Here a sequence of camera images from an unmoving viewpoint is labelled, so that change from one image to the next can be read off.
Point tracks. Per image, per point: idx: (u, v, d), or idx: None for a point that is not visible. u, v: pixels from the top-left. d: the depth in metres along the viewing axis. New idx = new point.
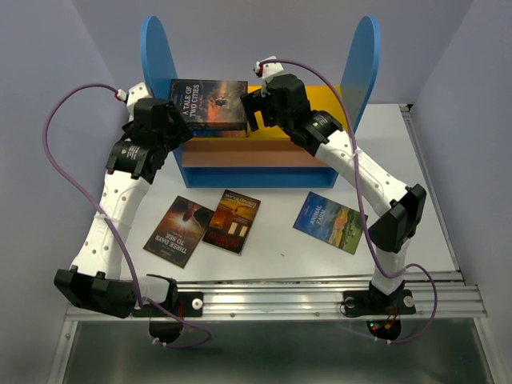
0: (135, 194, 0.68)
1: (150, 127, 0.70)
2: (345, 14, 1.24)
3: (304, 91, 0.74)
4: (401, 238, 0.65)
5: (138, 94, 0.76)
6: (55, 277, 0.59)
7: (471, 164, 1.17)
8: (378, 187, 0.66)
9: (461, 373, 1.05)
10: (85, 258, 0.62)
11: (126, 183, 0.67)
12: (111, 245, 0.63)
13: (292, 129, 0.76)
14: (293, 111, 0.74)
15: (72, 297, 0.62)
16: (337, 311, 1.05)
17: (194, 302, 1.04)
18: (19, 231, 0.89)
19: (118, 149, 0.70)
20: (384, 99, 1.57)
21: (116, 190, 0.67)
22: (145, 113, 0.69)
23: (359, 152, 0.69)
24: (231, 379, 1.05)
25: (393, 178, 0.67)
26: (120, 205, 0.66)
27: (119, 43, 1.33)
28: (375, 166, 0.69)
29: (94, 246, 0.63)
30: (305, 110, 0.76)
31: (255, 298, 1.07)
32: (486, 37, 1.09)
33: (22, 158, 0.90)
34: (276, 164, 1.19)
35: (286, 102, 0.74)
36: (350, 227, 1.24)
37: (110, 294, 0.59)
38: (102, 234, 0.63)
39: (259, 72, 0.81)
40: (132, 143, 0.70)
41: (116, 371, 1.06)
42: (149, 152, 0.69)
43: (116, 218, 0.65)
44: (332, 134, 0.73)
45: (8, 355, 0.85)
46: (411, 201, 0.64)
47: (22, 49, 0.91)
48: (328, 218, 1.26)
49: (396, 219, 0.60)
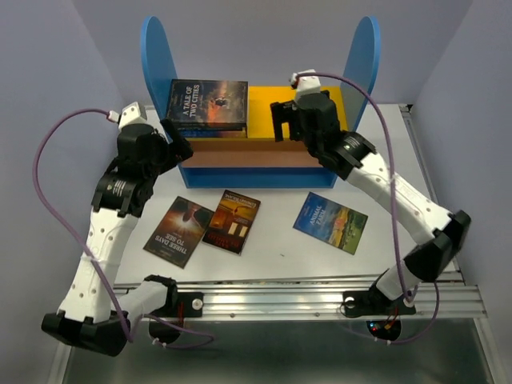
0: (122, 232, 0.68)
1: (135, 159, 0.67)
2: (344, 15, 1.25)
3: (335, 111, 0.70)
4: (442, 265, 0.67)
5: (131, 115, 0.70)
6: (43, 322, 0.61)
7: (470, 165, 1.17)
8: (421, 215, 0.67)
9: (460, 374, 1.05)
10: (71, 302, 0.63)
11: (114, 222, 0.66)
12: (98, 288, 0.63)
13: (320, 148, 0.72)
14: (321, 132, 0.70)
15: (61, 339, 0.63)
16: (336, 311, 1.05)
17: (194, 302, 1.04)
18: (19, 231, 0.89)
19: (105, 184, 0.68)
20: (383, 100, 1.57)
21: (102, 229, 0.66)
22: (129, 145, 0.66)
23: (398, 179, 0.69)
24: (231, 379, 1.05)
25: (432, 204, 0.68)
26: (106, 245, 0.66)
27: (119, 44, 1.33)
28: (413, 191, 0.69)
29: (80, 289, 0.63)
30: (334, 131, 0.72)
31: (255, 299, 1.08)
32: (485, 38, 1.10)
33: (21, 157, 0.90)
34: (274, 163, 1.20)
35: (314, 122, 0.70)
36: (350, 227, 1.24)
37: (98, 340, 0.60)
38: (89, 275, 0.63)
39: (295, 84, 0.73)
40: (118, 178, 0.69)
41: (116, 371, 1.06)
42: (135, 187, 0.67)
43: (103, 258, 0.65)
44: (366, 157, 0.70)
45: (8, 354, 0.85)
46: (454, 229, 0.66)
47: (22, 49, 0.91)
48: (328, 218, 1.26)
49: (441, 249, 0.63)
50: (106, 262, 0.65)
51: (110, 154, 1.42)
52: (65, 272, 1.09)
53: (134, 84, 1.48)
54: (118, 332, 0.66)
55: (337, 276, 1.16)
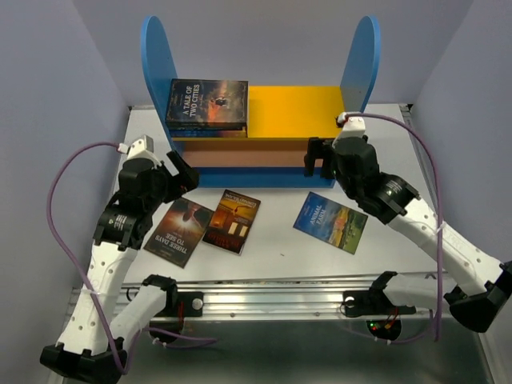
0: (122, 266, 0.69)
1: (136, 193, 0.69)
2: (344, 14, 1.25)
3: (375, 157, 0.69)
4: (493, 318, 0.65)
5: (138, 148, 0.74)
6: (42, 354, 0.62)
7: (471, 164, 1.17)
8: (471, 267, 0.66)
9: (461, 374, 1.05)
10: (70, 335, 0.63)
11: (114, 256, 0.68)
12: (98, 321, 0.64)
13: (358, 191, 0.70)
14: (360, 178, 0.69)
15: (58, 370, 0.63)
16: (337, 311, 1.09)
17: (194, 302, 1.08)
18: (19, 230, 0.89)
19: (107, 217, 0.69)
20: (384, 99, 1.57)
21: (102, 262, 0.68)
22: (130, 180, 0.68)
23: (446, 228, 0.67)
24: (231, 378, 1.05)
25: (482, 254, 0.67)
26: (106, 278, 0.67)
27: (120, 44, 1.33)
28: (462, 240, 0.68)
29: (80, 322, 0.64)
30: (375, 176, 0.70)
31: (255, 299, 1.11)
32: (486, 36, 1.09)
33: (21, 156, 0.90)
34: (272, 163, 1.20)
35: (354, 166, 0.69)
36: (351, 226, 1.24)
37: (94, 371, 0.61)
38: (88, 309, 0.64)
39: (342, 122, 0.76)
40: (119, 212, 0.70)
41: None
42: (136, 221, 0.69)
43: (102, 292, 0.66)
44: (409, 203, 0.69)
45: (9, 354, 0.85)
46: (509, 281, 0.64)
47: (22, 48, 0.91)
48: (328, 218, 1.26)
49: (495, 306, 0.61)
50: (106, 294, 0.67)
51: (110, 154, 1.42)
52: (65, 272, 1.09)
53: (134, 84, 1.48)
54: (115, 366, 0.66)
55: (338, 276, 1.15)
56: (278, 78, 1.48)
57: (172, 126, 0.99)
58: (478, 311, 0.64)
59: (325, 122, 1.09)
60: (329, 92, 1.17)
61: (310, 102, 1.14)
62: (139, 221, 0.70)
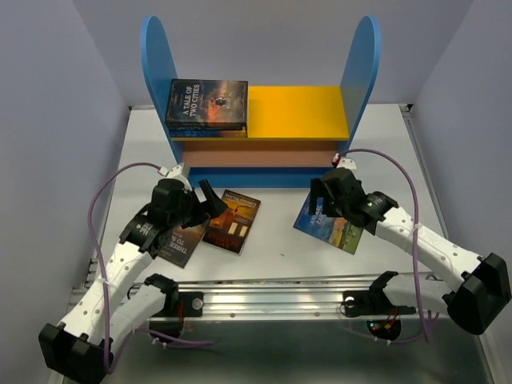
0: (139, 265, 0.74)
1: (164, 207, 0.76)
2: (345, 14, 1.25)
3: (352, 177, 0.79)
4: (485, 313, 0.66)
5: (174, 172, 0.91)
6: (42, 330, 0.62)
7: (471, 164, 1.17)
8: (447, 261, 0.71)
9: (460, 373, 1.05)
10: (74, 318, 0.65)
11: (134, 254, 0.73)
12: (102, 310, 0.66)
13: (348, 212, 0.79)
14: (345, 198, 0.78)
15: (48, 355, 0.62)
16: (336, 311, 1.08)
17: (195, 302, 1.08)
18: (19, 231, 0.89)
19: (134, 224, 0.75)
20: (384, 100, 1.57)
21: (122, 258, 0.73)
22: (162, 195, 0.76)
23: (422, 229, 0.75)
24: (232, 378, 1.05)
25: (460, 249, 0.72)
26: (121, 273, 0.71)
27: (120, 44, 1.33)
28: (438, 238, 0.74)
29: (86, 307, 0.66)
30: (358, 194, 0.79)
31: (255, 298, 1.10)
32: (486, 36, 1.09)
33: (22, 156, 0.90)
34: (273, 162, 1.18)
35: (338, 190, 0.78)
36: (351, 227, 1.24)
37: (88, 357, 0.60)
38: (97, 297, 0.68)
39: (336, 162, 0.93)
40: (146, 220, 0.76)
41: (116, 371, 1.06)
42: (158, 231, 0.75)
43: (114, 284, 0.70)
44: (388, 212, 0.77)
45: (9, 354, 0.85)
46: (492, 275, 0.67)
47: (22, 49, 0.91)
48: (328, 218, 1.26)
49: (471, 293, 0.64)
50: (116, 287, 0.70)
51: (110, 154, 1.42)
52: (65, 272, 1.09)
53: (134, 84, 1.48)
54: (100, 365, 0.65)
55: (338, 276, 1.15)
56: (278, 78, 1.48)
57: (172, 126, 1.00)
58: (461, 303, 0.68)
59: (325, 122, 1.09)
60: (328, 92, 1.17)
61: (309, 102, 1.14)
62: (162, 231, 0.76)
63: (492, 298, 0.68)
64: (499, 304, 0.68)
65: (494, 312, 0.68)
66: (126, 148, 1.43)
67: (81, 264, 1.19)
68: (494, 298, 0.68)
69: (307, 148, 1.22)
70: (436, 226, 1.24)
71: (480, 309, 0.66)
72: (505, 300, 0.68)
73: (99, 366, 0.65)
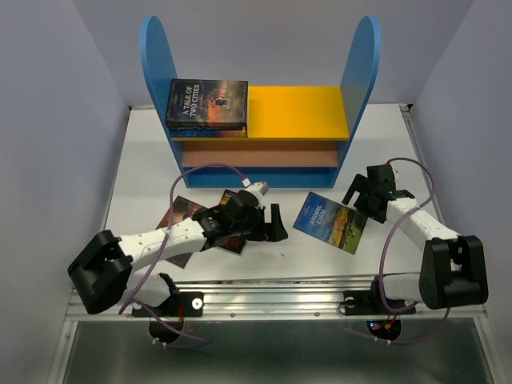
0: (195, 242, 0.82)
1: (232, 216, 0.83)
2: (344, 14, 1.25)
3: (390, 173, 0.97)
4: (451, 286, 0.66)
5: (254, 187, 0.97)
6: (105, 231, 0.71)
7: (471, 164, 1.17)
8: (426, 230, 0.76)
9: (460, 373, 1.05)
10: (130, 241, 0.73)
11: (198, 232, 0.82)
12: (154, 250, 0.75)
13: (373, 196, 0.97)
14: (377, 185, 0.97)
15: (90, 254, 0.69)
16: (337, 311, 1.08)
17: (194, 302, 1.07)
18: (20, 231, 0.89)
19: (206, 214, 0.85)
20: (383, 100, 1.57)
21: (186, 228, 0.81)
22: (235, 205, 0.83)
23: (421, 211, 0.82)
24: (232, 379, 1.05)
25: (443, 227, 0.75)
26: (182, 237, 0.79)
27: (119, 44, 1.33)
28: (430, 218, 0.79)
29: (143, 239, 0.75)
30: (389, 186, 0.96)
31: (254, 298, 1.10)
32: (486, 37, 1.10)
33: (22, 157, 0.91)
34: (273, 162, 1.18)
35: (374, 179, 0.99)
36: (351, 226, 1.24)
37: (120, 278, 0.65)
38: (155, 238, 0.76)
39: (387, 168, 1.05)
40: (215, 217, 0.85)
41: (116, 370, 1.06)
42: (218, 233, 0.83)
43: (172, 242, 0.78)
44: (402, 198, 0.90)
45: (9, 354, 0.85)
46: (465, 256, 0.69)
47: (22, 50, 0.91)
48: (328, 218, 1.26)
49: (434, 250, 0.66)
50: (172, 244, 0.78)
51: (110, 154, 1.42)
52: (65, 272, 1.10)
53: (134, 84, 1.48)
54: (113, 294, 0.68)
55: (339, 275, 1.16)
56: (278, 78, 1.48)
57: (172, 126, 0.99)
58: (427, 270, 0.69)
59: (325, 122, 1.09)
60: (328, 92, 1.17)
61: (309, 102, 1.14)
62: (221, 234, 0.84)
63: (462, 280, 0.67)
64: (470, 290, 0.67)
65: (462, 296, 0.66)
66: (126, 148, 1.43)
67: None
68: (465, 281, 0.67)
69: (307, 148, 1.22)
70: None
71: (445, 274, 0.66)
72: (477, 289, 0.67)
73: (108, 299, 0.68)
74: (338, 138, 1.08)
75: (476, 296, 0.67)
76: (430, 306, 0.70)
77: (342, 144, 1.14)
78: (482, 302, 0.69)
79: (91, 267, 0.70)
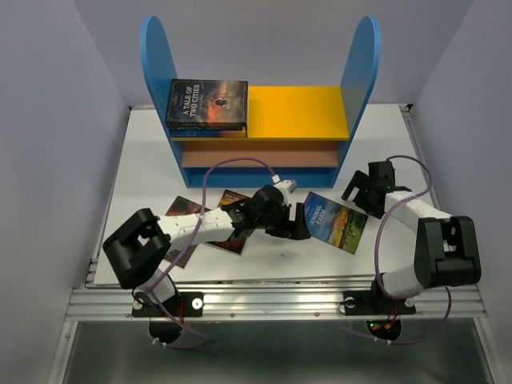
0: (225, 230, 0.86)
1: (258, 208, 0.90)
2: (344, 14, 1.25)
3: (390, 170, 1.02)
4: (443, 262, 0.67)
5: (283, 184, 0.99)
6: (145, 209, 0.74)
7: (471, 164, 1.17)
8: (421, 212, 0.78)
9: (461, 373, 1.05)
10: (167, 222, 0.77)
11: (227, 222, 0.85)
12: (188, 232, 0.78)
13: (373, 190, 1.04)
14: (377, 181, 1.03)
15: (128, 229, 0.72)
16: (337, 311, 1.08)
17: (194, 302, 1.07)
18: (20, 230, 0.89)
19: (234, 208, 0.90)
20: (384, 99, 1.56)
21: (216, 217, 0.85)
22: (261, 198, 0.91)
23: (417, 199, 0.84)
24: (231, 378, 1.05)
25: (437, 210, 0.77)
26: (212, 223, 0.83)
27: (120, 44, 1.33)
28: (425, 204, 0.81)
29: (178, 222, 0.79)
30: (388, 181, 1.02)
31: (254, 299, 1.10)
32: (486, 37, 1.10)
33: (22, 157, 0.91)
34: (273, 162, 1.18)
35: (375, 174, 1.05)
36: (351, 226, 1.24)
37: (159, 253, 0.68)
38: (190, 222, 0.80)
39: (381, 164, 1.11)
40: (242, 210, 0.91)
41: (116, 371, 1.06)
42: (244, 223, 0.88)
43: (203, 227, 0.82)
44: (399, 192, 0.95)
45: (10, 354, 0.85)
46: (457, 234, 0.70)
47: (22, 49, 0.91)
48: (328, 218, 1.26)
49: (424, 224, 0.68)
50: (203, 230, 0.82)
51: (110, 154, 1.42)
52: (65, 272, 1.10)
53: (134, 83, 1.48)
54: (146, 271, 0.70)
55: (339, 275, 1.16)
56: (278, 78, 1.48)
57: (172, 126, 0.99)
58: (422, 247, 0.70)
59: (325, 122, 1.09)
60: (328, 92, 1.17)
61: (309, 102, 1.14)
62: (246, 226, 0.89)
63: (456, 258, 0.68)
64: (463, 266, 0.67)
65: (456, 273, 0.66)
66: (126, 148, 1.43)
67: (81, 264, 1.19)
68: (458, 258, 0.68)
69: (307, 148, 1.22)
70: None
71: (438, 248, 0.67)
72: (470, 266, 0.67)
73: (143, 274, 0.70)
74: (338, 138, 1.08)
75: (470, 274, 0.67)
76: (425, 286, 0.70)
77: (342, 144, 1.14)
78: (477, 282, 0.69)
79: (128, 242, 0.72)
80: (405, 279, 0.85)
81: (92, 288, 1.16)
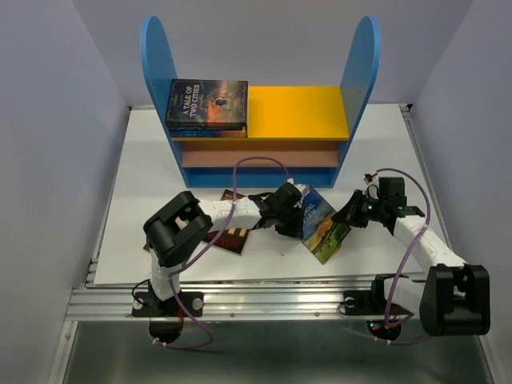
0: (253, 218, 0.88)
1: (281, 202, 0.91)
2: (345, 14, 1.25)
3: (403, 186, 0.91)
4: (450, 315, 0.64)
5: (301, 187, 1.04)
6: (186, 191, 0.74)
7: (471, 163, 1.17)
8: (433, 254, 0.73)
9: (461, 373, 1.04)
10: (207, 204, 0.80)
11: (256, 210, 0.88)
12: (225, 215, 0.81)
13: (382, 209, 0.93)
14: (387, 198, 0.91)
15: (171, 209, 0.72)
16: (337, 311, 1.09)
17: (195, 302, 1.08)
18: (21, 230, 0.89)
19: (259, 198, 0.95)
20: (384, 100, 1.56)
21: (247, 203, 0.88)
22: (284, 190, 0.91)
23: (429, 230, 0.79)
24: (231, 379, 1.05)
25: (451, 253, 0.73)
26: (245, 210, 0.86)
27: (119, 44, 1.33)
28: (439, 241, 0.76)
29: (217, 205, 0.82)
30: (400, 201, 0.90)
31: (254, 299, 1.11)
32: (486, 38, 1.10)
33: (22, 158, 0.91)
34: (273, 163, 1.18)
35: (385, 190, 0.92)
36: (331, 236, 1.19)
37: (202, 232, 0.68)
38: (226, 204, 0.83)
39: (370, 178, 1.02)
40: (265, 202, 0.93)
41: (115, 371, 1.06)
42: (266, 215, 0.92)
43: (238, 212, 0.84)
44: (411, 216, 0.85)
45: (9, 353, 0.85)
46: (470, 285, 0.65)
47: (22, 49, 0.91)
48: (314, 220, 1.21)
49: (437, 278, 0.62)
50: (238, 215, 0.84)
51: (110, 154, 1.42)
52: (65, 272, 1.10)
53: (133, 84, 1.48)
54: (188, 250, 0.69)
55: (340, 276, 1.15)
56: (278, 78, 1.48)
57: (172, 126, 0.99)
58: (428, 294, 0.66)
59: (325, 122, 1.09)
60: (328, 92, 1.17)
61: (309, 102, 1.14)
62: (270, 214, 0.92)
63: (463, 308, 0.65)
64: (471, 320, 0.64)
65: (461, 326, 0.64)
66: (125, 149, 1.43)
67: (80, 264, 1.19)
68: (466, 310, 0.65)
69: (307, 148, 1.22)
70: (436, 226, 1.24)
71: (446, 302, 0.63)
72: (478, 318, 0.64)
73: (184, 254, 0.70)
74: (338, 138, 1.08)
75: (477, 326, 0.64)
76: (426, 330, 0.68)
77: (342, 144, 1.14)
78: (484, 333, 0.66)
79: (169, 223, 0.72)
80: (406, 296, 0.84)
81: (91, 288, 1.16)
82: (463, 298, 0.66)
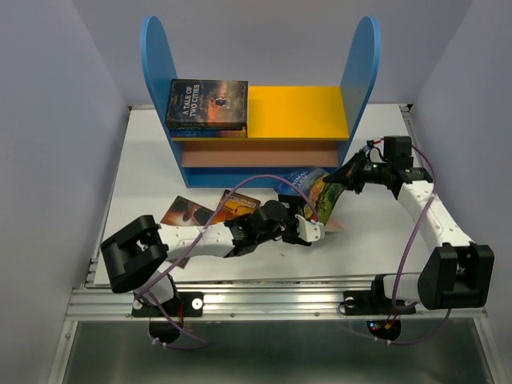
0: (224, 248, 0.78)
1: (256, 229, 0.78)
2: (345, 14, 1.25)
3: (410, 147, 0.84)
4: (450, 291, 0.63)
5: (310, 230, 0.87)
6: (147, 216, 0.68)
7: (470, 163, 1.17)
8: (438, 230, 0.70)
9: (461, 373, 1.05)
10: (167, 232, 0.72)
11: (228, 238, 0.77)
12: (186, 244, 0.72)
13: (386, 172, 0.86)
14: (392, 161, 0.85)
15: (128, 232, 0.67)
16: (337, 311, 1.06)
17: (194, 302, 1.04)
18: (21, 230, 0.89)
19: (236, 223, 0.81)
20: (384, 100, 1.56)
21: (218, 232, 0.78)
22: (259, 218, 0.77)
23: (437, 202, 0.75)
24: (231, 379, 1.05)
25: (458, 228, 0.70)
26: (213, 239, 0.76)
27: (119, 44, 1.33)
28: (446, 214, 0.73)
29: (179, 231, 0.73)
30: (406, 162, 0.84)
31: (254, 299, 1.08)
32: (485, 38, 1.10)
33: (22, 158, 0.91)
34: (273, 163, 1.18)
35: (390, 152, 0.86)
36: (324, 199, 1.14)
37: (155, 262, 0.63)
38: (190, 232, 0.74)
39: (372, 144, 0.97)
40: (242, 228, 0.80)
41: (116, 371, 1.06)
42: (244, 242, 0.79)
43: (202, 241, 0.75)
44: (418, 181, 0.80)
45: (10, 353, 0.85)
46: (472, 262, 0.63)
47: (22, 48, 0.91)
48: (306, 185, 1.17)
49: (440, 258, 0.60)
50: (202, 244, 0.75)
51: (110, 154, 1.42)
52: (65, 272, 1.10)
53: (133, 83, 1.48)
54: (140, 278, 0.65)
55: (339, 276, 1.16)
56: (278, 78, 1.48)
57: (172, 126, 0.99)
58: (430, 272, 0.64)
59: (325, 122, 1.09)
60: (328, 92, 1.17)
61: (309, 102, 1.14)
62: (247, 244, 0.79)
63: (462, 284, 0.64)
64: (468, 296, 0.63)
65: (458, 300, 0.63)
66: (125, 149, 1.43)
67: (81, 264, 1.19)
68: (465, 286, 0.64)
69: (307, 148, 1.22)
70: None
71: (447, 279, 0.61)
72: (476, 294, 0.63)
73: (135, 283, 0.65)
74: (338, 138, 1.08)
75: (474, 300, 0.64)
76: (425, 306, 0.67)
77: (342, 144, 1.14)
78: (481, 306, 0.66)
79: (126, 247, 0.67)
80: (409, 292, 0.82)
81: (91, 288, 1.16)
82: (464, 274, 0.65)
